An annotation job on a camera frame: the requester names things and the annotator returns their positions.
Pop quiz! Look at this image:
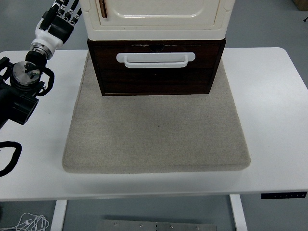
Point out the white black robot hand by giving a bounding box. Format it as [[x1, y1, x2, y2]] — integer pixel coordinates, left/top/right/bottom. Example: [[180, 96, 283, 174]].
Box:
[[34, 0, 82, 49]]

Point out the white drawer handle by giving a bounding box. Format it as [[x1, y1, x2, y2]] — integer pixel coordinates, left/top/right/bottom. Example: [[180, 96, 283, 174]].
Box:
[[115, 52, 196, 69]]

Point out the dark wood drawer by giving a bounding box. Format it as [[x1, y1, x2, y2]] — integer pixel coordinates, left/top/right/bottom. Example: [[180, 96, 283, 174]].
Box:
[[91, 42, 221, 95]]

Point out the dark wood drawer case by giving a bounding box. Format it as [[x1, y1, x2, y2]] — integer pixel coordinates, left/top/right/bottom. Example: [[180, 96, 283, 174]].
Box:
[[87, 37, 227, 97]]

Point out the cream plastic cabinet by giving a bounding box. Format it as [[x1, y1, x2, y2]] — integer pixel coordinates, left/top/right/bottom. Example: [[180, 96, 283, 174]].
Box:
[[80, 0, 236, 41]]

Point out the cream cabinet door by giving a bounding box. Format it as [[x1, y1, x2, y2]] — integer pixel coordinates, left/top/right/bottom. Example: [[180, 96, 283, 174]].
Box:
[[95, 0, 221, 26]]

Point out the beige felt mat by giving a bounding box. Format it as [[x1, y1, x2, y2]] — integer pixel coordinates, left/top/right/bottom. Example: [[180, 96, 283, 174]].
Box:
[[62, 50, 252, 175]]

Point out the white table leg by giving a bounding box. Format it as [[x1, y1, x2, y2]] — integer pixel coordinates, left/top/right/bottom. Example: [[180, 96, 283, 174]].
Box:
[[229, 194, 249, 231], [50, 199, 69, 231]]

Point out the cardboard box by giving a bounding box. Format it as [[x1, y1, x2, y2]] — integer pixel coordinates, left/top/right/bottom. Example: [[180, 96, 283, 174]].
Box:
[[293, 0, 308, 12]]

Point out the black table control panel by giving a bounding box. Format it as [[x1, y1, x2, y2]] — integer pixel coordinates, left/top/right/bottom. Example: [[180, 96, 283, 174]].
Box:
[[260, 191, 308, 200]]

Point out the white cable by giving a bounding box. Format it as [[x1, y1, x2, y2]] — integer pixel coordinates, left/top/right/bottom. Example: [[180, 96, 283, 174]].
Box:
[[0, 212, 50, 231]]

